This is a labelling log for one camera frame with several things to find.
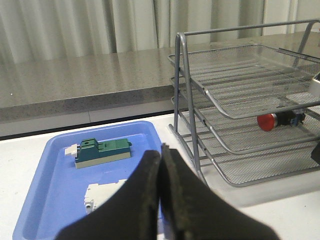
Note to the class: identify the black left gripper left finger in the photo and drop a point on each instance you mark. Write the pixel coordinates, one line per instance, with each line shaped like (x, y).
(131, 213)

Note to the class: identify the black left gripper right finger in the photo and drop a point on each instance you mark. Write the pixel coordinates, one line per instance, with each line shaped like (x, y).
(194, 212)

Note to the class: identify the red emergency stop button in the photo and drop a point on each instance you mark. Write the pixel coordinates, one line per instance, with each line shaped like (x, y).
(270, 121)

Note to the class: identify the silver mesh tray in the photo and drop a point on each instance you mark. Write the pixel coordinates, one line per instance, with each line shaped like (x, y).
(251, 80)
(240, 151)
(247, 114)

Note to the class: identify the white circuit breaker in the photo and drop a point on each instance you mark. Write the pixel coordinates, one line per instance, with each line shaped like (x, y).
(97, 194)

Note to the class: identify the green electrical module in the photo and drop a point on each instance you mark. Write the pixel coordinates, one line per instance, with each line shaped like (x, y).
(91, 152)

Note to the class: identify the blue plastic tray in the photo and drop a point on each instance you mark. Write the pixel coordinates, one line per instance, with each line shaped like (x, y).
(56, 197)

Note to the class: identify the grey stone counter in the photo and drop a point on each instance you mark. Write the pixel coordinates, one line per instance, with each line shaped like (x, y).
(44, 96)

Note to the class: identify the silver wire rack frame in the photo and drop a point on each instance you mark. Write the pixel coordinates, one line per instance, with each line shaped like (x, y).
(252, 112)

